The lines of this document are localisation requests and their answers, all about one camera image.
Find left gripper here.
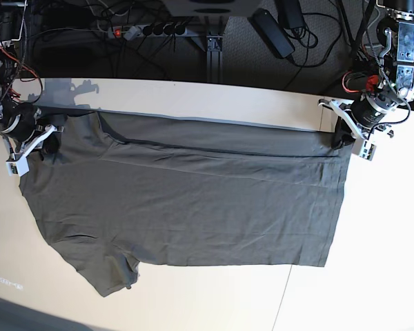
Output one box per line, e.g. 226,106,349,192
319,92,399,150

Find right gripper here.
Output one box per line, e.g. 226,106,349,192
0,103,63,159

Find grey T-shirt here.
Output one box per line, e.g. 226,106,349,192
19,112,351,297

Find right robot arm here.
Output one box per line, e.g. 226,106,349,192
0,1,62,161

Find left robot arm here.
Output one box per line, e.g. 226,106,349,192
319,1,414,159

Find black tripod stand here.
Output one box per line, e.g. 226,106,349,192
319,1,381,97

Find grey power strip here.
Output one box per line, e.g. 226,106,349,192
107,23,188,41

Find black power adapter brick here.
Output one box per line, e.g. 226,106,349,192
250,8,295,59

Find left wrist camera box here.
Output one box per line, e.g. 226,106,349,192
352,139,377,161

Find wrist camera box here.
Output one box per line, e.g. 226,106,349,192
352,139,377,161
6,158,29,177

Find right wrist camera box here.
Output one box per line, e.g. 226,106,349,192
6,158,29,177

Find white cable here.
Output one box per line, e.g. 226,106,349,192
358,0,382,49

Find aluminium frame post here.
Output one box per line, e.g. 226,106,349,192
190,16,228,84

